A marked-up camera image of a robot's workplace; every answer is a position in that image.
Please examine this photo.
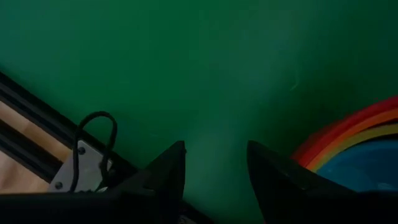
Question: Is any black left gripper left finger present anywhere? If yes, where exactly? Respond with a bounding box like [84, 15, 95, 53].
[114, 140, 187, 224]

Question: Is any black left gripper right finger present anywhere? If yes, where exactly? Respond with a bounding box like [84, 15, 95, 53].
[247, 140, 358, 224]

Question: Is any red plastic bowl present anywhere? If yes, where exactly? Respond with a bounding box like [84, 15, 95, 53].
[290, 95, 398, 162]

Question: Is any orange plastic bowl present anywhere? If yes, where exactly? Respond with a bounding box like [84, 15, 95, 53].
[303, 108, 398, 170]

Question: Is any blue plastic bowl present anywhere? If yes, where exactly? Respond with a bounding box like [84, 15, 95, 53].
[317, 138, 398, 192]

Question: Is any yellow plastic bowl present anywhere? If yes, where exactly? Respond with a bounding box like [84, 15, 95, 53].
[310, 123, 398, 174]

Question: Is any light wooden board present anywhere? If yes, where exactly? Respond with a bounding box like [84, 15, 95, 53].
[0, 101, 73, 195]

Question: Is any black looped cable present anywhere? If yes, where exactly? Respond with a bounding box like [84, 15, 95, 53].
[70, 111, 118, 192]

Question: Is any silver metal corner bracket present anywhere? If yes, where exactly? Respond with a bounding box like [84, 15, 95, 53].
[48, 139, 113, 194]

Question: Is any black aluminium frame bar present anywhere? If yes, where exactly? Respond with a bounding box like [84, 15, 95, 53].
[0, 119, 65, 184]
[0, 71, 137, 187]

